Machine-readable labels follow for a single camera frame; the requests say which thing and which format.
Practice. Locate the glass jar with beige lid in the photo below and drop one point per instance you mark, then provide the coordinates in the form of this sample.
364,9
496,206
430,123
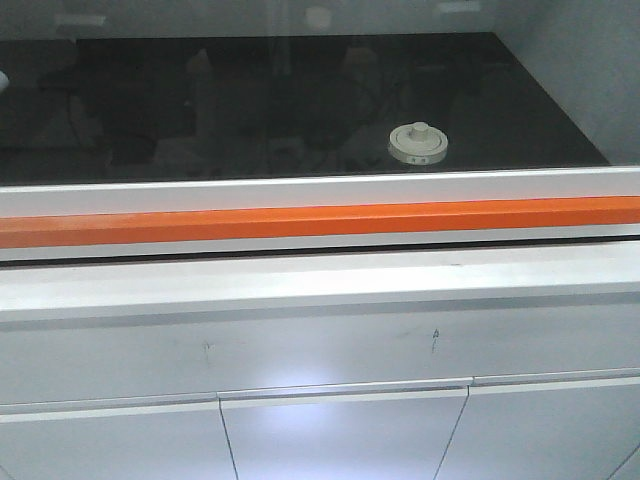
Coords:
418,144

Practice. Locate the white base cabinet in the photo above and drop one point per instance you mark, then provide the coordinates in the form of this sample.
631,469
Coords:
499,363

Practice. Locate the orange and white sash frame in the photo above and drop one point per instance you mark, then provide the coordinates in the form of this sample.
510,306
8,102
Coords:
159,218

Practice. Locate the white paper roll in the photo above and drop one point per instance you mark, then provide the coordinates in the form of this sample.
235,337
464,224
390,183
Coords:
4,81

